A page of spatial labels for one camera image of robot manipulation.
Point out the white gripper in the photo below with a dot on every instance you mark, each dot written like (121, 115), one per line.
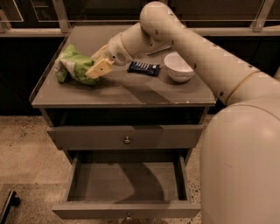
(115, 50)

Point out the green rice chip bag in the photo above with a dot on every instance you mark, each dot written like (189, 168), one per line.
(71, 63)

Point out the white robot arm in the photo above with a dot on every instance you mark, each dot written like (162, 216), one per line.
(240, 151)

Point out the grey drawer cabinet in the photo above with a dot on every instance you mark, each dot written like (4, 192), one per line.
(122, 98)

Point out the closed grey upper drawer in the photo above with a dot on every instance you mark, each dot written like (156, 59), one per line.
(89, 138)

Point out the open grey middle drawer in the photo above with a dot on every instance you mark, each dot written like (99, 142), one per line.
(112, 187)

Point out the dark blue snack bar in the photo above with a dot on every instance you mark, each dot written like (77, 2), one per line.
(144, 68)

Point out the white ceramic bowl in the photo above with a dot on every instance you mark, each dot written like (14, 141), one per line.
(177, 68)

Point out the black object on floor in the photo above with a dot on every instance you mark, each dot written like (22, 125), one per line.
(12, 200)

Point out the metal railing frame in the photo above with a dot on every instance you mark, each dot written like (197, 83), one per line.
(53, 18)

